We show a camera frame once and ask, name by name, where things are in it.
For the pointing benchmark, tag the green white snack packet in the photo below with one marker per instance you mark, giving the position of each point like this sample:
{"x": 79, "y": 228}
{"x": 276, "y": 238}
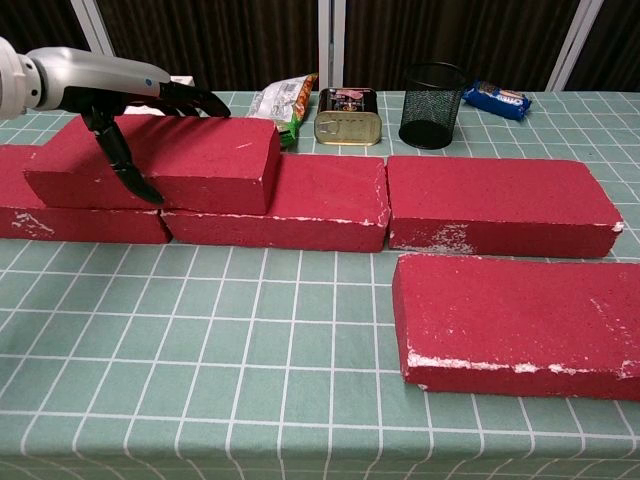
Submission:
{"x": 285, "y": 97}

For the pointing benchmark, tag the green checked tablecloth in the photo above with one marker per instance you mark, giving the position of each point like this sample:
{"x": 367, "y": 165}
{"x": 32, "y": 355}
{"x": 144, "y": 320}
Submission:
{"x": 250, "y": 350}

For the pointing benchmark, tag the blue cookie packet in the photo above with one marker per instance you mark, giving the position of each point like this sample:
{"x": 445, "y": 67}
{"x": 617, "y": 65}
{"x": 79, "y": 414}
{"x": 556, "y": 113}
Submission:
{"x": 497, "y": 100}

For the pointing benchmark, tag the black gold luncheon meat can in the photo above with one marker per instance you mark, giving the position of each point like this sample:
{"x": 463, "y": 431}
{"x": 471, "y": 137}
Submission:
{"x": 347, "y": 122}

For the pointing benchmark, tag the red rectangular brick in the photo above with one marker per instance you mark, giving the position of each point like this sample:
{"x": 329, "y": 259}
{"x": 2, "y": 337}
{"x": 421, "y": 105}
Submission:
{"x": 200, "y": 155}
{"x": 510, "y": 320}
{"x": 325, "y": 190}
{"x": 490, "y": 195}
{"x": 75, "y": 225}

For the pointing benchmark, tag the dark ribbed partition panel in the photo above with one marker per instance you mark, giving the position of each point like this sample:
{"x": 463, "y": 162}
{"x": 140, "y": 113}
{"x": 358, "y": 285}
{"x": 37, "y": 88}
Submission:
{"x": 615, "y": 40}
{"x": 450, "y": 30}
{"x": 210, "y": 40}
{"x": 35, "y": 20}

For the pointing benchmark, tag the silver partition post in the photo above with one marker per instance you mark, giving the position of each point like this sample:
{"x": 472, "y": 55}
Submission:
{"x": 324, "y": 40}
{"x": 572, "y": 45}
{"x": 89, "y": 25}

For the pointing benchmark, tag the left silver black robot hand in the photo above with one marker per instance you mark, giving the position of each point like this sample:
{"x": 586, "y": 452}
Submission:
{"x": 90, "y": 75}

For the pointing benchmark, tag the black mesh pen holder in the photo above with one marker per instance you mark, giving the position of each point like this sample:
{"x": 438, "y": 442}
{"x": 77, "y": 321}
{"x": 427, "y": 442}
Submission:
{"x": 432, "y": 110}

